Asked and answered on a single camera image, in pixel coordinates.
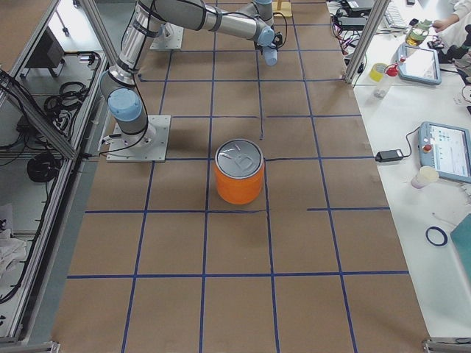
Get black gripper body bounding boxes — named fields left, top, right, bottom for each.
left=255, top=43, right=276, bottom=54

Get light blue plastic cup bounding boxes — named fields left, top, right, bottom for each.
left=262, top=49, right=277, bottom=66

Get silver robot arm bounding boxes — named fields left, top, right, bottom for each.
left=100, top=1, right=280, bottom=149

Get wooden cup stand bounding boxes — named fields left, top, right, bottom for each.
left=272, top=0, right=292, bottom=18

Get pink white paper cup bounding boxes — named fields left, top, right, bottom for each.
left=411, top=165, right=439, bottom=189

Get black laptop adapter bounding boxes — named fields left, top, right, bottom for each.
left=337, top=17, right=367, bottom=31

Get yellow tape roll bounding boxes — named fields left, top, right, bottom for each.
left=369, top=63, right=387, bottom=82

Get red knob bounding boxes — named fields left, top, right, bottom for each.
left=384, top=63, right=399, bottom=77

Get white keyboard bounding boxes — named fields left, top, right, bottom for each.
left=383, top=1, right=408, bottom=30

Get orange can-shaped container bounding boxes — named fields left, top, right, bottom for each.
left=214, top=139, right=264, bottom=205

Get green lidded bottle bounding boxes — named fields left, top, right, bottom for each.
left=405, top=18, right=432, bottom=46

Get far teach pendant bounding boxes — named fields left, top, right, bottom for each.
left=396, top=43, right=442, bottom=85

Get teach pendant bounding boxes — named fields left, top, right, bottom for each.
left=418, top=121, right=470, bottom=183
left=396, top=43, right=442, bottom=85

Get black power adapter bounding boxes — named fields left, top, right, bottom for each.
left=375, top=149, right=405, bottom=163

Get near teach pendant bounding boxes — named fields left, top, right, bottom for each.
left=418, top=121, right=470, bottom=183

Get green cutting mat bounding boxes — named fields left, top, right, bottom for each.
left=451, top=213, right=471, bottom=277

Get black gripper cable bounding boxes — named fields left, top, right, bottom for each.
left=272, top=13, right=289, bottom=47

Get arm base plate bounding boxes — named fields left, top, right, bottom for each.
left=150, top=23, right=184, bottom=51
left=106, top=115, right=171, bottom=163

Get aluminium frame post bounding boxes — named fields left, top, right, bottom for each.
left=344, top=0, right=389, bottom=84

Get coiled black cables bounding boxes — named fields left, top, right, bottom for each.
left=43, top=81, right=91, bottom=122

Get aluminium frame rail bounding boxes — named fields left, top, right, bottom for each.
left=1, top=1, right=135, bottom=347

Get blue tape ring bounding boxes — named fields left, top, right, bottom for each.
left=425, top=227, right=449, bottom=246

